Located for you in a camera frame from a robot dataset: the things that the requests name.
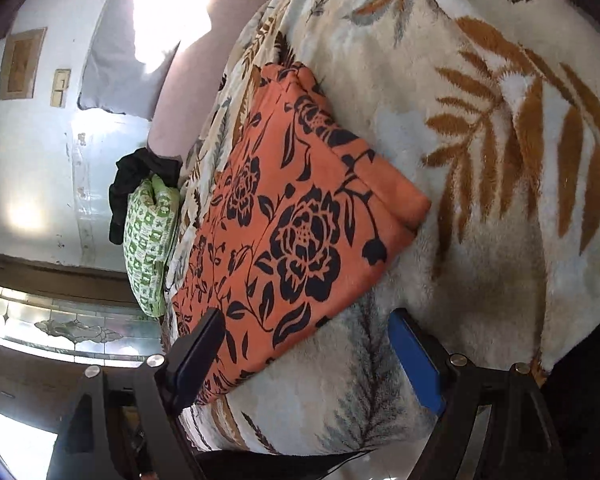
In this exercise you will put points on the orange black floral garment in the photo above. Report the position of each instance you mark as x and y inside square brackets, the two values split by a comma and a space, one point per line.
[304, 220]

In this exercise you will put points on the pink sofa backrest cushion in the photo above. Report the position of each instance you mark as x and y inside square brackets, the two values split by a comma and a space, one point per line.
[191, 84]

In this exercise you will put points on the beige leaf pattern blanket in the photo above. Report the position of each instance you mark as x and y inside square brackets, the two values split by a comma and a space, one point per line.
[491, 108]

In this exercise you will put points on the stained glass door panel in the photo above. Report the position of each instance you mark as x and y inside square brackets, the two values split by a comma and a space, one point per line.
[72, 332]

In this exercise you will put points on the wall light switch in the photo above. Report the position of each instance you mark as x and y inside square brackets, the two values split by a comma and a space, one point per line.
[60, 87]

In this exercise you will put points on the white lavender pillow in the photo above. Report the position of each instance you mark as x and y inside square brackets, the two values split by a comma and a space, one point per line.
[132, 49]

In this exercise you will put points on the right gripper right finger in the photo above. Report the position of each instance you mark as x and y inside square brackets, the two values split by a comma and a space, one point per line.
[521, 440]

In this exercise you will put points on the black garment on pillow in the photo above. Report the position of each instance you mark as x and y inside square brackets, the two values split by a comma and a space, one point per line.
[132, 169]

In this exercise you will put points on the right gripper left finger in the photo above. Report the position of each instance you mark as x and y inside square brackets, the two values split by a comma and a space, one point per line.
[125, 423]

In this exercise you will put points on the green white patterned pillow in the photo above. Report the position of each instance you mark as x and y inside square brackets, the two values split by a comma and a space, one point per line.
[148, 236]

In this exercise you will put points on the framed wall picture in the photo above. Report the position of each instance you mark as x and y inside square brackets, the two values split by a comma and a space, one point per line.
[20, 64]

